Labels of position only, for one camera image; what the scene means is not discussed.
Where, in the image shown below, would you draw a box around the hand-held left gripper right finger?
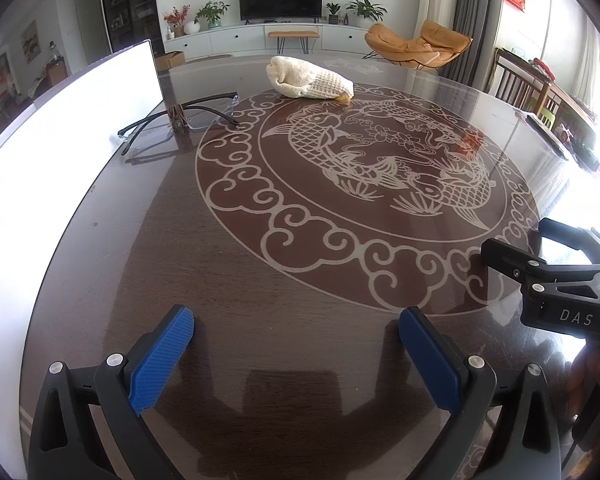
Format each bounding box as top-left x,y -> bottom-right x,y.
399,306 -> 563,480

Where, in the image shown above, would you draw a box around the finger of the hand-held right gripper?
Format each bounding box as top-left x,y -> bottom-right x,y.
538,217 -> 600,267
481,237 -> 551,286

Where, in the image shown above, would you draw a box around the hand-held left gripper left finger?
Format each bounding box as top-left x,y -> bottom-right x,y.
27,304 -> 196,480

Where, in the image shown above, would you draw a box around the dark desktop with fish pattern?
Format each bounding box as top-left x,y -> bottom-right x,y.
20,52 -> 600,480

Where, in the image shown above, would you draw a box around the person's right hand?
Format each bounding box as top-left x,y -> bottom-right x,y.
567,346 -> 600,397

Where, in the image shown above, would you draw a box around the dark wooden chair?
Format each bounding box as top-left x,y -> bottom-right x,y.
490,47 -> 551,111

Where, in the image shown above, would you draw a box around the white board panel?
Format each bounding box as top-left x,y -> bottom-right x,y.
0,39 -> 166,471

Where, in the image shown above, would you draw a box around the grey curtain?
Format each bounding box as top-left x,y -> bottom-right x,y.
452,0 -> 496,93

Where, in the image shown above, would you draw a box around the orange lounge chair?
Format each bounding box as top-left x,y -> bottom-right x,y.
364,20 -> 473,70

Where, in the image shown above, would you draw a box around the white knitted glove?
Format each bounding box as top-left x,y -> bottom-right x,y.
266,56 -> 355,100

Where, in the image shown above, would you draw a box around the large leafy potted plant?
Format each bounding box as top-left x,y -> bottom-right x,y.
346,0 -> 387,28

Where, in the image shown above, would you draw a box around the small wooden side cabinet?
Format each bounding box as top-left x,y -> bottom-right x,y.
45,42 -> 68,86

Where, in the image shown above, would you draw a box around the wooden bench with metal legs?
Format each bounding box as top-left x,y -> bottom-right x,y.
268,30 -> 321,53

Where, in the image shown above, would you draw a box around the white television cabinet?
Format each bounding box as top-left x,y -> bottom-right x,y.
162,22 -> 381,58

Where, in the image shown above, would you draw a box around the red flower bouquet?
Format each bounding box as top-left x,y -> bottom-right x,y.
163,6 -> 191,38

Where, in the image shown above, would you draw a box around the black television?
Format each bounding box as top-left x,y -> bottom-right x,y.
238,0 -> 323,23

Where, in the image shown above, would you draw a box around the bushy green potted plant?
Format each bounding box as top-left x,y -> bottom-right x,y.
196,1 -> 230,30

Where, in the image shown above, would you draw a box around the dark glass display cabinet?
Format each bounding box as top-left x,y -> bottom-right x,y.
99,0 -> 156,56

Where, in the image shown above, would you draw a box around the black frame glasses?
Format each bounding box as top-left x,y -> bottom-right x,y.
117,91 -> 241,156

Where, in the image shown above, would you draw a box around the framed wall painting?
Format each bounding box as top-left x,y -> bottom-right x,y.
20,21 -> 41,63

